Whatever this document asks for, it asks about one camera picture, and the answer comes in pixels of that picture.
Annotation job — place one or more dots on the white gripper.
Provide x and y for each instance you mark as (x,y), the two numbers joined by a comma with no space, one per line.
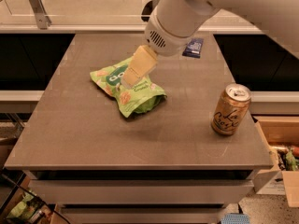
(164,41)

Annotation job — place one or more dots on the green rice chip bag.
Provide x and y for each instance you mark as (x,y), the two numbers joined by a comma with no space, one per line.
(140,99)

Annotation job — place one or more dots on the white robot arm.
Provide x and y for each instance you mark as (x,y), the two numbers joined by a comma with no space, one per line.
(279,19)

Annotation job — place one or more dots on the small blue snack packet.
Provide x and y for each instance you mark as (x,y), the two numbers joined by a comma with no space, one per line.
(193,48)

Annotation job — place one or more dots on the black office chair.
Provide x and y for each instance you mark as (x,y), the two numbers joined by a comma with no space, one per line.
(145,15)

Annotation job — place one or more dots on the glass barrier panel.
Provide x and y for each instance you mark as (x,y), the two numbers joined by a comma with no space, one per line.
(74,12)

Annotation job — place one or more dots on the gold La Croix can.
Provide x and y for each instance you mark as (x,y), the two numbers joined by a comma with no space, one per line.
(231,108)

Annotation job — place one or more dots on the cardboard box with items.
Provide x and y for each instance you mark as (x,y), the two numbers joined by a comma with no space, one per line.
(281,136)

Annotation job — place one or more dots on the upper grey drawer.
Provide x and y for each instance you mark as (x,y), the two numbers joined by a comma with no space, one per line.
(141,191)

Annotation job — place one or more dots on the grey drawer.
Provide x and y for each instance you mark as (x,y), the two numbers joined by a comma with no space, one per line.
(158,215)
(141,191)

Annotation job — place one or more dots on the lower grey drawer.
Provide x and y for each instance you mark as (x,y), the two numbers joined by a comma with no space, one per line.
(158,215)

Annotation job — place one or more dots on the blue mesh object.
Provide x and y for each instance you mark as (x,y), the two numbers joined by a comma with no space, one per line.
(235,219)

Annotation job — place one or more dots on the green items lower left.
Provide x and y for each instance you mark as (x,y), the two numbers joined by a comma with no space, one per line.
(24,209)

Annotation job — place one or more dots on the left metal glass bracket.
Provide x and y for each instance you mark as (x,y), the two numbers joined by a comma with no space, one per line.
(43,21)

